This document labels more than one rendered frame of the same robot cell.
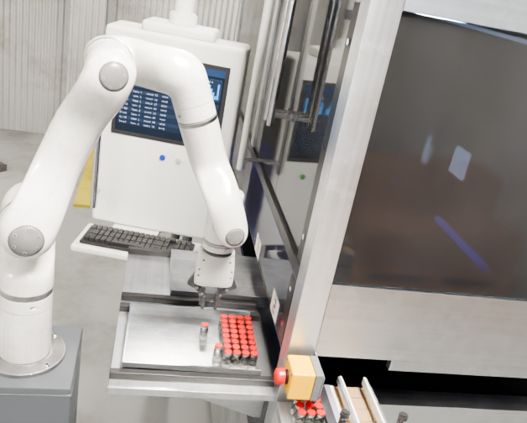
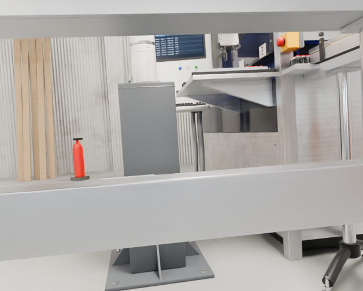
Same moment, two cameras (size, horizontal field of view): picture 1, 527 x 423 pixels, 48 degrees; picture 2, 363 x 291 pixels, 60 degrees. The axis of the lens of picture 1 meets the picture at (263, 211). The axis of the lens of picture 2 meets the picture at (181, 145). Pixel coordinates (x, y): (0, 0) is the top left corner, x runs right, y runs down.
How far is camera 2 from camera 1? 1.26 m
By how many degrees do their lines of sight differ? 20
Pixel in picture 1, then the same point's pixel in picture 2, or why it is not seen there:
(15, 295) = (140, 39)
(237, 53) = not seen: hidden behind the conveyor
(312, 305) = not seen: hidden behind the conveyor
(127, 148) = (162, 68)
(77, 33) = (114, 115)
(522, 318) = not seen: outside the picture
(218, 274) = (230, 37)
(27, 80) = (92, 145)
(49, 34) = (100, 120)
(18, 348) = (144, 71)
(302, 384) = (293, 37)
